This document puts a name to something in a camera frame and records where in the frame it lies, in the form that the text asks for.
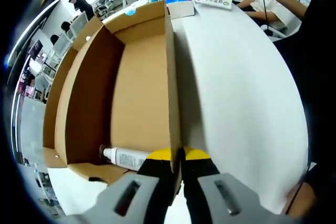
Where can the row of white office chairs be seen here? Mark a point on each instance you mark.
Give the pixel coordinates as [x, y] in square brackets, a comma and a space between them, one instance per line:
[76, 30]

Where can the dark hanging screen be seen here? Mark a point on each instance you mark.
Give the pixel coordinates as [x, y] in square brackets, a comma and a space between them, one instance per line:
[34, 48]

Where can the brown cardboard shoe box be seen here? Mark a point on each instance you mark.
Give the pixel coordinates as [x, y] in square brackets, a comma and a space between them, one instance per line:
[141, 90]

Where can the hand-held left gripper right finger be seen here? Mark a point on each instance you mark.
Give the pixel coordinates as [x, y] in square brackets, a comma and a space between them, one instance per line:
[210, 197]

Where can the white partition board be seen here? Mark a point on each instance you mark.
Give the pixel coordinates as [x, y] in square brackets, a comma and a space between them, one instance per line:
[32, 129]

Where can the white spray bottle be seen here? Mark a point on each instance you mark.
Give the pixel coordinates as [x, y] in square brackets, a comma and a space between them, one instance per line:
[123, 157]

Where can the person's dark clothed torso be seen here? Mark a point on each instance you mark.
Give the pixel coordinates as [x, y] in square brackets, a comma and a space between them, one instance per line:
[315, 77]

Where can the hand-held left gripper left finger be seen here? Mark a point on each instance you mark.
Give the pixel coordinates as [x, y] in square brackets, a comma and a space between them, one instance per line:
[147, 197]

